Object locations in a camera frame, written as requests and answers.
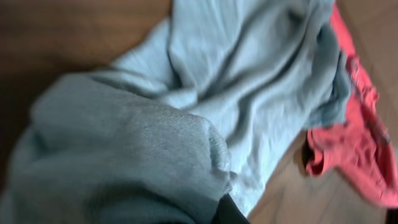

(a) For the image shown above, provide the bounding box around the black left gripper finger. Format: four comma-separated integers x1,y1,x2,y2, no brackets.
212,194,250,224

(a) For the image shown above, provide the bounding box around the red t-shirt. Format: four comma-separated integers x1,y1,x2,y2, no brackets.
305,6,397,208

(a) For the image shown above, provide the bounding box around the light blue polo shirt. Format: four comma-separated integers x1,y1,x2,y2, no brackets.
1,0,350,223

